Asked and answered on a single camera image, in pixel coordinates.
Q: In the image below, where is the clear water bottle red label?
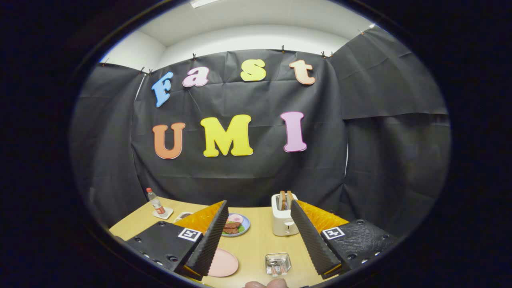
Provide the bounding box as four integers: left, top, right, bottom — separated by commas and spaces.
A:
146, 187, 166, 215

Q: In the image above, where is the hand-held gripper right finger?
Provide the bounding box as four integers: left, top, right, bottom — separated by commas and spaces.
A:
290, 199, 398, 280

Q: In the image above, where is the pink plate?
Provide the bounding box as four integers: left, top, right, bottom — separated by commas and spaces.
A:
208, 248, 239, 278

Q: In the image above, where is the white toaster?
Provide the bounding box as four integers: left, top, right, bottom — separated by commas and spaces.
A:
271, 193, 299, 236

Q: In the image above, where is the metal wire basket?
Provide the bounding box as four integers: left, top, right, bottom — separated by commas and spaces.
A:
265, 252, 292, 276

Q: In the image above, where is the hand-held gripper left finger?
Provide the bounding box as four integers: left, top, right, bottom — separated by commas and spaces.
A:
122, 200, 229, 280

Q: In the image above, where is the blue plate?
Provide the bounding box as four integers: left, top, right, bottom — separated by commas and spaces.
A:
221, 213, 251, 237

